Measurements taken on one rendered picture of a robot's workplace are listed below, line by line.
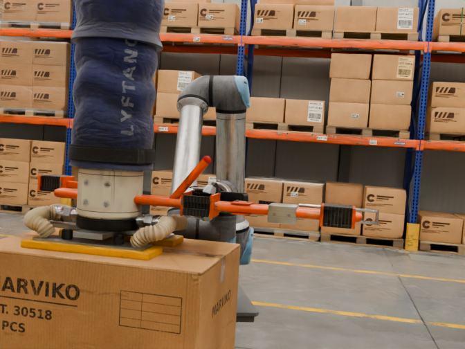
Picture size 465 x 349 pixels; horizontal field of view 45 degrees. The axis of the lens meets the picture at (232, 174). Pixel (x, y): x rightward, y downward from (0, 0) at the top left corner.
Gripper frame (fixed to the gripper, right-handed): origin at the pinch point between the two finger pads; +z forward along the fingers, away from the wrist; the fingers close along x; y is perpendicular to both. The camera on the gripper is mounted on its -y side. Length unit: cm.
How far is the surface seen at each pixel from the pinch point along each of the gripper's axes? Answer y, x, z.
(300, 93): 30, 111, -836
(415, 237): -158, -101, -692
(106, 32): 25.2, 41.1, 11.3
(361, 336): -63, -120, -281
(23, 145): 470, -8, -704
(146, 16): 17.2, 46.2, 5.8
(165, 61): 276, 157, -835
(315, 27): 8, 197, -704
